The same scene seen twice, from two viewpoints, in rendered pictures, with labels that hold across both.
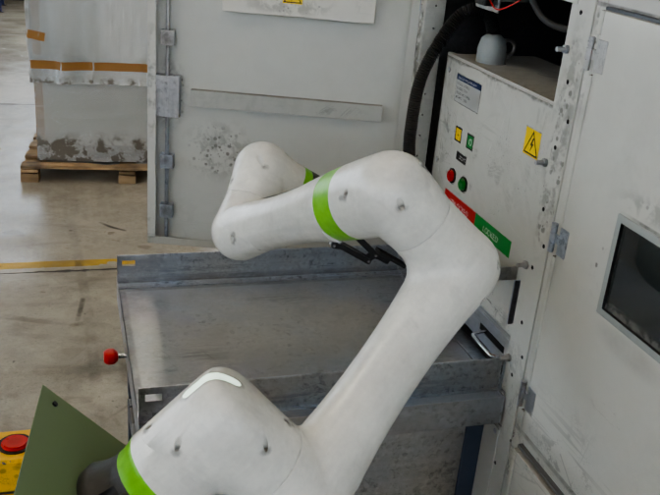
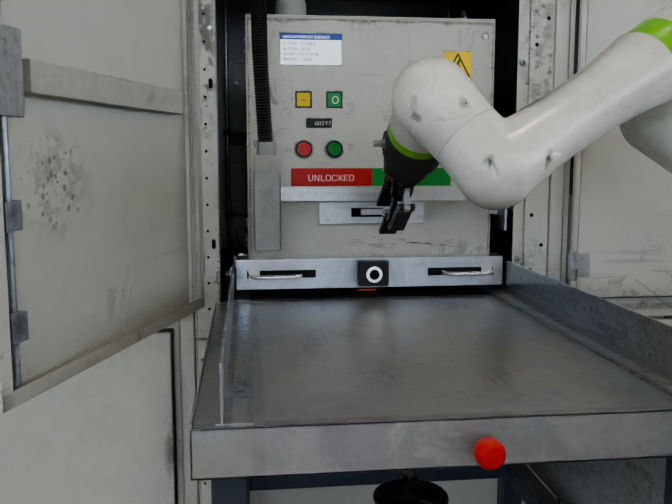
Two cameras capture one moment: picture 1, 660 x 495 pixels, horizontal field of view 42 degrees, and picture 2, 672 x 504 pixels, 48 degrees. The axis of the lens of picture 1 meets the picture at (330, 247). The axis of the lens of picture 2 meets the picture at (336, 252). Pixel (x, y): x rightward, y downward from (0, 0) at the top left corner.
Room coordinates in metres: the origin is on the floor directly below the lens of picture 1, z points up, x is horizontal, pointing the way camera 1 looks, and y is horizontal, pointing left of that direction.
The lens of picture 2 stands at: (1.47, 1.19, 1.12)
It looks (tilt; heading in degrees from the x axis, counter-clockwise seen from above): 7 degrees down; 282
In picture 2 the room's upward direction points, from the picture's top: straight up
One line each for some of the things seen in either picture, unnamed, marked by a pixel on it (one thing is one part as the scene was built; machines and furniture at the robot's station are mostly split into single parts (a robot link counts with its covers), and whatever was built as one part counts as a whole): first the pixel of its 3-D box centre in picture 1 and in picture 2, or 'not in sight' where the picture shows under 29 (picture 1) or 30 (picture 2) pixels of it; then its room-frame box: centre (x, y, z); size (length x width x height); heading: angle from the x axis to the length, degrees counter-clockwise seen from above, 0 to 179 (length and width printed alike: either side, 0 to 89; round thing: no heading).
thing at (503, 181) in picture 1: (477, 192); (372, 144); (1.70, -0.30, 1.15); 0.48 x 0.01 x 0.48; 18
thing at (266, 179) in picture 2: not in sight; (266, 202); (1.88, -0.17, 1.04); 0.08 x 0.05 x 0.17; 108
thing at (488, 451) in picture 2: (115, 356); (486, 450); (1.47, 0.41, 0.82); 0.04 x 0.03 x 0.03; 108
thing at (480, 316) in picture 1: (467, 300); (370, 270); (1.71, -0.31, 0.89); 0.54 x 0.05 x 0.06; 18
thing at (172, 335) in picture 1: (291, 342); (412, 358); (1.58, 0.06, 0.82); 0.68 x 0.62 x 0.06; 108
